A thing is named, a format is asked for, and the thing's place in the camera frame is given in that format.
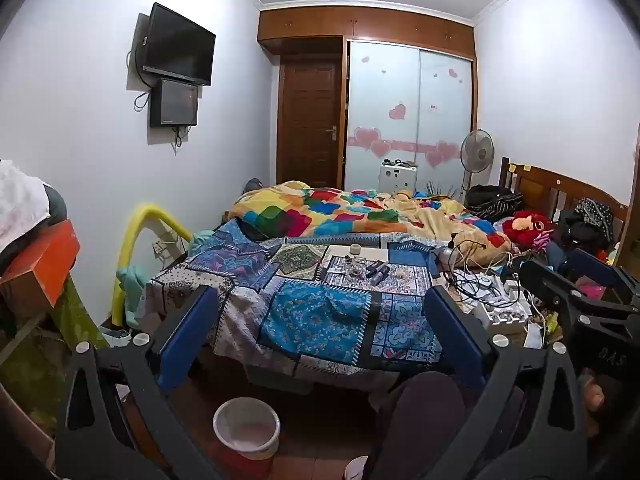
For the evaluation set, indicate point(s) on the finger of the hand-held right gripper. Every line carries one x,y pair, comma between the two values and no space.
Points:
595,267
550,287

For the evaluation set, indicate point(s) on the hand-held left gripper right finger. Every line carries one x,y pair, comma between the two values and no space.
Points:
452,332

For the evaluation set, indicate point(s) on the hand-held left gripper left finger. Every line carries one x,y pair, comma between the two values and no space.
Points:
187,332

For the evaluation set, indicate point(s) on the white waste bin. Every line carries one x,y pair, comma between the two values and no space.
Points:
246,427

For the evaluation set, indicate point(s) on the person's right hand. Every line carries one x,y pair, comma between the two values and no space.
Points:
595,400

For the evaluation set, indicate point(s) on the black clothes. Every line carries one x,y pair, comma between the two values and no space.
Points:
582,225

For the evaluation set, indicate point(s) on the red plush toy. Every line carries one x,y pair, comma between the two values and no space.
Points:
525,225

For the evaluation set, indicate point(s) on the teal cloth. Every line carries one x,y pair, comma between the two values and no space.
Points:
131,290

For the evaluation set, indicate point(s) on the wooden bed headboard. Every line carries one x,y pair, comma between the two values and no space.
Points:
545,185

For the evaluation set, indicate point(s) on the black striped bag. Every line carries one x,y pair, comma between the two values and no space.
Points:
492,200

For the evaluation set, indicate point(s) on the bed with patchwork quilt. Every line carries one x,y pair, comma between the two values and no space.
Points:
310,310

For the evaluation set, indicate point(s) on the yellow foam tube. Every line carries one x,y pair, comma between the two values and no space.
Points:
150,212

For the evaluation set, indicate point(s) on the tape roll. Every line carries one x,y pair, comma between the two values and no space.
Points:
355,249

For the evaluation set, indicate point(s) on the orange box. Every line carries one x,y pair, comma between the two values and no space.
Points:
47,265

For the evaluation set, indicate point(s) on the colourful patch blanket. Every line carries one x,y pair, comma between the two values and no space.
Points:
350,215

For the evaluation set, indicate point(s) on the standing fan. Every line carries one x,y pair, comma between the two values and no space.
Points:
477,147

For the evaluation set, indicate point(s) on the green leaf-print bag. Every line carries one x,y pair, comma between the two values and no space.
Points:
35,375

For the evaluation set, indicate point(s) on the small white cabinet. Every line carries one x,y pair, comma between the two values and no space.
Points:
398,177

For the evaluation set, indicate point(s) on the white slipper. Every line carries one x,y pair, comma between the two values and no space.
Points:
356,469

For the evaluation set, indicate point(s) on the dark grey bag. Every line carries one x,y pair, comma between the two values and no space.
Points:
56,207

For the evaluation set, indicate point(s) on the pink heart stickers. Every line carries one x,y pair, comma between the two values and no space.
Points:
367,137

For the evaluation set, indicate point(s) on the white cloth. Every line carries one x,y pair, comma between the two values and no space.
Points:
20,200

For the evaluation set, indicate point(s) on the brown wooden door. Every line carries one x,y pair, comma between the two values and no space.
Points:
307,125

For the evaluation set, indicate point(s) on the wooden wardrobe with frosted doors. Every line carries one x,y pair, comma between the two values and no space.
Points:
410,90

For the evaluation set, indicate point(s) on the small black wall monitor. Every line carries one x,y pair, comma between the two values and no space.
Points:
175,102

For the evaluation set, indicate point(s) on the black wall television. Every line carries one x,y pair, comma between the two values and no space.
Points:
177,45

